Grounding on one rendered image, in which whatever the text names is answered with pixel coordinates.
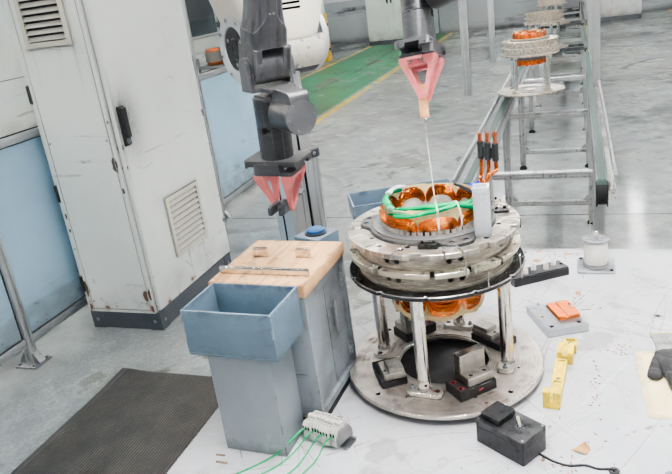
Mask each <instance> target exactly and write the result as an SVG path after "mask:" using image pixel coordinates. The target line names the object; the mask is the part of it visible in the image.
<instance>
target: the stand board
mask: <svg viewBox="0 0 672 474"><path fill-rule="evenodd" d="M253 247H267V250H268V257H254V254H253V249H252V248H253ZM295 248H310V251H311V258H296V254H295ZM343 254H344V244H343V242H339V241H278V240H257V241H256V242H255V243H254V244H253V245H251V246H250V247H249V248H248V249H247V250H245V251H244V252H243V253H242V254H241V255H240V256H238V257H237V258H236V259H235V260H234V261H232V262H231V263H230V264H229V265H228V266H248V267H278V268H308V269H309V277H304V276H278V275H251V274H225V273H220V272H219V273H218V274H217V275H216V276H215V277H213V278H212V279H211V280H210V281H209V282H208V285H210V284H211V283H212V282H217V283H240V284H262V285H285V286H297V288H298V294H299V298H306V297H307V295H308V294H309V293H310V292H311V291H312V290H313V288H314V287H315V286H316V285H317V284H318V283H319V281H320V280H321V279H322V278H323V277H324V276H325V274H326V273H327V272H328V271H329V270H330V269H331V267H332V266H333V265H334V264H335V263H336V262H337V261H338V259H339V258H340V257H341V256H342V255H343Z"/></svg>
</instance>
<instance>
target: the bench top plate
mask: <svg viewBox="0 0 672 474"><path fill-rule="evenodd" d="M537 250H541V252H536V251H537ZM523 251H524V253H525V260H527V261H525V266H524V268H527V267H531V264H535V265H540V264H544V263H548V262H551V259H554V258H556V259H555V260H556V261H557V260H560V261H561V262H562V263H564V264H566V265H567V266H568V267H569V275H565V276H561V277H557V278H553V279H549V280H545V281H541V282H537V283H532V284H528V285H524V286H520V287H516V288H515V287H513V286H512V285H511V303H512V324H513V325H515V326H517V327H519V328H521V329H522V330H524V331H525V332H527V333H528V334H529V335H530V336H532V337H533V338H534V339H535V341H536V342H537V343H538V344H539V346H540V348H541V350H542V352H543V356H544V372H543V375H542V377H541V379H540V381H539V383H538V384H537V386H536V387H535V388H534V389H533V390H532V391H531V392H530V393H529V394H528V395H527V396H525V397H524V398H523V399H521V400H520V401H518V402H516V403H514V404H513V405H511V406H509V407H512V408H514V409H515V411H517V412H519V413H521V414H524V415H526V416H528V417H530V418H532V419H534V420H536V421H538V422H540V423H542V424H544V425H546V449H545V450H544V451H543V452H542V454H544V455H546V456H547V457H549V458H551V459H553V460H555V461H558V462H561V463H565V464H570V462H572V463H571V464H589V465H592V466H595V467H599V468H610V467H617V468H619V470H620V474H665V472H667V471H672V420H667V419H656V418H648V414H647V409H646V405H645V400H644V395H643V391H642V386H641V382H640V377H639V373H638V368H637V363H636V359H635V354H634V351H654V352H655V350H656V347H655V344H654V341H653V340H652V338H651V337H650V334H654V333H670V331H672V249H608V258H614V262H615V270H616V274H578V273H577V258H579V257H584V249H523ZM554 252H555V253H554ZM563 252H565V253H573V254H571V255H565V254H564V253H563ZM532 253H533V254H532ZM576 253H577V254H576ZM578 253H580V254H578ZM547 254H549V255H547ZM554 254H556V255H554ZM550 255H551V256H550ZM563 255H564V256H563ZM544 256H546V257H544ZM559 256H561V257H559ZM542 258H544V259H542ZM565 258H566V259H565ZM534 259H538V260H542V261H540V262H538V263H537V262H534V261H533V260H534ZM578 291H580V293H581V296H579V295H576V294H575V292H578ZM484 295H485V299H484V301H483V304H482V306H480V307H479V308H478V311H476V312H475V313H474V314H481V315H486V316H490V317H494V318H498V319H499V315H498V296H497V289H495V290H493V291H490V292H487V293H484ZM575 298H576V299H575ZM579 298H581V299H579ZM558 300H568V301H569V302H570V305H571V306H574V307H575V308H576V309H577V310H578V311H579V312H580V317H583V318H584V319H585V320H586V321H587V322H588V323H589V331H587V332H581V333H575V334H570V335H564V336H558V337H552V338H547V336H546V335H545V334H544V333H543V332H542V331H541V329H540V328H539V327H538V326H537V325H536V324H535V322H534V321H533V320H532V319H531V318H530V316H529V315H528V314H527V312H526V306H529V305H535V304H537V303H539V304H540V303H546V302H552V301H558ZM573 301H575V302H573ZM581 302H582V303H581ZM574 303H575V304H574ZM592 304H594V305H592ZM599 308H601V309H599ZM491 315H496V316H491ZM351 319H352V326H353V333H354V341H355V348H356V347H357V346H358V345H359V344H360V343H361V342H362V341H363V340H364V339H365V338H366V337H367V336H369V335H370V334H371V333H373V332H374V331H376V324H375V316H374V308H373V302H371V303H369V304H367V305H364V306H362V307H360V308H358V309H356V310H354V311H351ZM564 337H566V338H577V353H576V354H574V360H573V365H567V370H566V376H565V383H564V389H563V395H562V402H561V408H560V410H556V409H548V408H546V410H545V408H543V405H542V404H543V397H542V391H543V387H549V388H550V386H551V381H552V375H553V370H554V365H555V359H556V354H557V348H558V342H563V341H564ZM558 338H559V339H561V340H563V341H561V340H559V339H558ZM617 344H619V345H617ZM623 344H624V345H625V346H624V345H623ZM621 346H622V347H623V348H622V347H621ZM629 346H630V347H629ZM620 349H621V350H623V351H621V350H620ZM626 349H627V350H626ZM599 350H600V351H599ZM607 350H608V351H607ZM612 351H614V352H612ZM621 352H623V353H621ZM615 353H617V354H615ZM624 353H625V354H624ZM626 354H628V355H626ZM594 361H595V362H594ZM596 366H597V367H596ZM596 369H598V370H596ZM579 371H582V372H579ZM586 371H589V372H586ZM598 371H600V372H598ZM598 375H600V376H601V377H600V376H598ZM593 378H596V379H593ZM590 381H592V382H590ZM595 381H596V382H597V383H595ZM598 383H601V384H598ZM592 384H593V385H592ZM590 386H591V388H590ZM594 387H595V388H596V389H595V388H594ZM597 394H598V396H596V395H597ZM592 397H594V398H592ZM596 397H598V398H596ZM595 399H596V400H595ZM591 402H592V403H591ZM599 404H600V406H598V405H599ZM590 405H592V406H590ZM524 409H530V410H524ZM531 412H538V413H531ZM332 414H333V416H336V417H340V418H346V419H348V420H349V425H350V426H351V427H352V431H353V435H352V436H355V437H357V438H356V442H355V443H354V444H353V445H352V446H351V447H350V448H349V449H348V450H346V449H343V448H338V447H337V448H336V447H333V446H331V444H330V446H327V445H325V446H324V448H323V450H322V452H321V454H320V456H319V458H318V460H317V461H316V463H315V464H314V465H313V466H312V467H311V468H310V469H309V470H308V471H307V472H306V473H305V474H568V473H569V474H610V473H609V471H608V470H595V469H592V468H590V467H585V466H580V467H566V466H563V467H561V466H562V465H559V464H556V463H553V462H551V461H549V460H547V459H545V458H544V457H542V456H540V455H538V456H537V457H536V458H534V459H533V460H532V461H531V462H529V463H528V464H527V465H526V466H524V467H523V466H521V465H519V464H517V463H516V462H514V461H512V460H510V459H508V458H507V457H505V456H503V455H501V454H500V453H498V452H496V451H494V450H492V449H491V448H489V447H487V446H485V445H484V444H482V443H480V442H478V441H477V431H476V420H475V418H476V417H474V418H468V419H460V420H423V419H415V418H410V417H405V416H401V415H397V414H394V413H391V412H388V411H386V410H383V409H381V408H379V407H377V406H375V405H373V404H372V403H370V402H369V401H367V400H366V399H365V398H363V397H362V396H361V395H360V394H359V393H358V392H357V390H356V389H355V388H354V386H353V384H352V382H350V383H349V385H348V387H347V388H346V390H345V392H344V393H343V395H342V397H341V399H340V400H339V402H338V404H337V405H336V407H335V409H334V410H333V412H332ZM543 414H544V417H543V418H542V416H543ZM559 417H561V418H560V419H559ZM541 418H542V420H541V421H540V419H541ZM599 418H600V419H602V420H600V419H599ZM565 423H567V424H568V425H570V426H571V427H572V428H573V429H574V430H575V431H576V432H575V431H574V430H573V429H572V428H571V427H569V426H568V425H567V424H565ZM549 425H550V426H552V427H550V426H549ZM548 427H550V428H548ZM594 432H595V434H597V435H595V434H594ZM606 440H607V442H604V441H606ZM313 441H314V440H313V439H312V440H310V439H307V438H306V440H305V441H304V442H303V444H302V445H301V446H300V448H299V449H298V450H297V451H296V452H295V453H294V454H293V455H292V456H291V457H290V458H289V459H288V460H286V461H285V462H284V463H283V464H281V465H280V466H278V467H276V468H275V469H273V470H271V471H269V472H267V473H265V474H287V473H288V472H290V471H291V470H292V469H294V468H295V467H296V466H297V465H298V463H299V462H300V461H301V459H302V458H303V457H304V455H305V454H306V452H307V451H308V449H309V448H310V446H311V444H312V443H313ZM585 441H586V443H587V444H588V446H589V448H590V449H591V450H590V452H589V453H588V454H584V453H580V452H576V451H573V450H570V449H573V448H575V447H577V446H579V445H581V444H582V443H583V442H585ZM477 448H482V449H477ZM469 449H477V450H469ZM572 455H573V456H572ZM271 456H272V455H271V454H264V453H257V452H251V451H244V450H238V449H231V448H228V447H227V442H226V438H225V433H224V429H223V424H222V420H221V415H220V411H219V408H218V409H217V410H216V411H215V413H214V414H213V415H212V416H211V418H210V419H209V420H208V422H207V423H206V424H205V425H204V427H203V428H202V429H201V430H200V432H199V433H198V434H197V436H196V437H195V438H194V439H193V441H192V442H191V443H190V445H189V446H188V447H187V448H186V450H185V451H184V452H183V453H182V455H181V456H180V457H179V459H178V460H177V461H176V462H175V464H174V465H173V466H172V467H171V469H170V470H169V471H168V473H167V474H235V473H237V472H240V471H242V470H244V469H246V468H249V467H251V466H253V465H255V464H257V463H260V462H261V461H263V460H265V459H267V458H269V457H271ZM560 456H561V457H563V458H561V457H560ZM571 456H572V458H573V459H572V458H571ZM551 464H553V465H554V466H553V465H551ZM613 464H614V465H613ZM575 469H576V470H577V472H576V471H575ZM559 470H560V471H561V472H560V471H559ZM571 470H572V471H573V473H571V472H572V471H571Z"/></svg>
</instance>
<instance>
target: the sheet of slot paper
mask: <svg viewBox="0 0 672 474"><path fill-rule="evenodd" d="M654 353H655V352H654V351H634V354H635V359H636V363H637V368H638V373H639V377H640V382H641V386H642V391H643V395H644V400H645V405H646V409H647V414H648V418H656V419H667V420H672V388H671V387H670V385H669V383H668V381H667V380H666V378H665V377H664V376H662V379H660V380H657V381H656V380H651V379H649V378H648V377H647V372H648V369H649V365H650V362H651V360H652V358H653V356H654Z"/></svg>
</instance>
